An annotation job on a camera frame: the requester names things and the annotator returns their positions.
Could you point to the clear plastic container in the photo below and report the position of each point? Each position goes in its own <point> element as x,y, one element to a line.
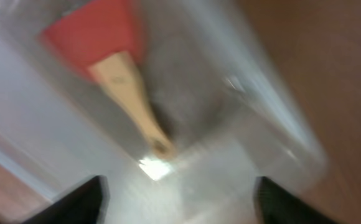
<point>231,119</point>

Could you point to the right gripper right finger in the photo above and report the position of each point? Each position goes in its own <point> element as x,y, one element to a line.
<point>275,205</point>

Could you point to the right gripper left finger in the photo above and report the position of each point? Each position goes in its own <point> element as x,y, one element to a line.
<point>85,204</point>

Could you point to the orange scraper wooden handle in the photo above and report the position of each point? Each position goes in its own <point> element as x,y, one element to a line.
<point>102,42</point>

